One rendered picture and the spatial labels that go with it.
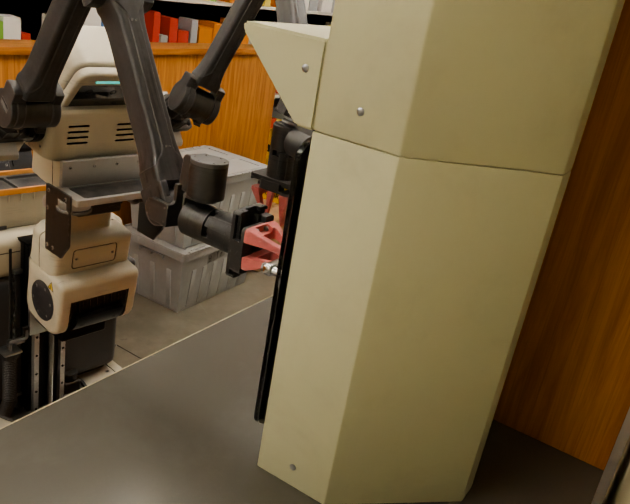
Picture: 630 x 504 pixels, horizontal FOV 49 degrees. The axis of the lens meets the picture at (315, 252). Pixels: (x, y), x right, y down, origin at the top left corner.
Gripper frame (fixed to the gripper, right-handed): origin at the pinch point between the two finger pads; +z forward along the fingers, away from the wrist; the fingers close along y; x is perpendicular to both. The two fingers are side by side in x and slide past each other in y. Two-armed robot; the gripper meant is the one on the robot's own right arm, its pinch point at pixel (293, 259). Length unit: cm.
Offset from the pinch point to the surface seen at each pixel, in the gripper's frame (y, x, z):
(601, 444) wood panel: -22, 27, 44
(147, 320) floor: -119, 128, -150
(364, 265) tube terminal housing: 7.9, -10.7, 15.9
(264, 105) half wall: -38, 254, -192
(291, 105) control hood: 23.1, -10.9, 3.0
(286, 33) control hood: 30.6, -10.9, 0.9
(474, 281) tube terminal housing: 7.2, -1.7, 26.0
